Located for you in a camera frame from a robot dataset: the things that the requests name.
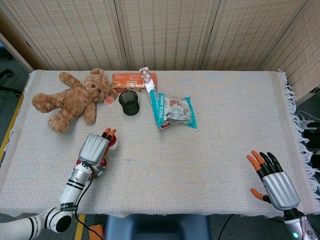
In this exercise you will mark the left robot hand grey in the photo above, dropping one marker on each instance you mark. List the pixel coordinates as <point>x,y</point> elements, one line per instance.
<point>93,150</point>

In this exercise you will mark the right robot hand grey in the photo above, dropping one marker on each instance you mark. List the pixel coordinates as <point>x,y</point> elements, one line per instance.
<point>281,191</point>

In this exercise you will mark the red candy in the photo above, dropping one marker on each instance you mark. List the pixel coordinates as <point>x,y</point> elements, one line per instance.
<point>114,142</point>
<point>79,163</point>
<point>103,162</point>

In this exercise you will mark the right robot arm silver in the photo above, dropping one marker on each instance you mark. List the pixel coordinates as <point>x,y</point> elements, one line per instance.
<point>293,225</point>

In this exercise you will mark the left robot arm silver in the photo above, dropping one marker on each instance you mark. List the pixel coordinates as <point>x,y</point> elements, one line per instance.
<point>72,187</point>

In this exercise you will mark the white paper cup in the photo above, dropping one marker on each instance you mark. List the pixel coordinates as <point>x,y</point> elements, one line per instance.
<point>115,147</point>

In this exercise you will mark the silver metal plate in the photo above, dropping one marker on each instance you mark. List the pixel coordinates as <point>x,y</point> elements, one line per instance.
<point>101,172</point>

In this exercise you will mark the black mesh pen holder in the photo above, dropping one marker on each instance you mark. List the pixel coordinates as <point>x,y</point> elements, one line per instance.
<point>130,110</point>

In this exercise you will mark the brown teddy bear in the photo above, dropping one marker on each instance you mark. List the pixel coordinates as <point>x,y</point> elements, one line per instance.
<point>72,100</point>

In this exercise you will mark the orange cardboard box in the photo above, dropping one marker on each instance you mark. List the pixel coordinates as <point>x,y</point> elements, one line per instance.
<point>125,81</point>

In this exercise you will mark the orange block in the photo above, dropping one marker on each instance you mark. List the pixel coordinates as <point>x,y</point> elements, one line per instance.
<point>97,230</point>

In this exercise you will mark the long white wrap box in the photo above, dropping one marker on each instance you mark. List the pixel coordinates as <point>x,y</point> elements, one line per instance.
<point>147,80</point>

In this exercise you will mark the teal snack bag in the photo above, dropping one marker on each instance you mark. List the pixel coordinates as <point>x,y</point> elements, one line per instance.
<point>175,110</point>

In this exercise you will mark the grey waffle tablecloth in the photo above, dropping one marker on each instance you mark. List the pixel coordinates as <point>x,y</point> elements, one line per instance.
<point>187,162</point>

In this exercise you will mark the black office chair base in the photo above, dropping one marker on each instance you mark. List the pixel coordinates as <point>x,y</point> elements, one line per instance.
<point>10,90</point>

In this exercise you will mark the beige woven folding screen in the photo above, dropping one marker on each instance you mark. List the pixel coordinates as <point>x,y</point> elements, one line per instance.
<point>170,32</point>

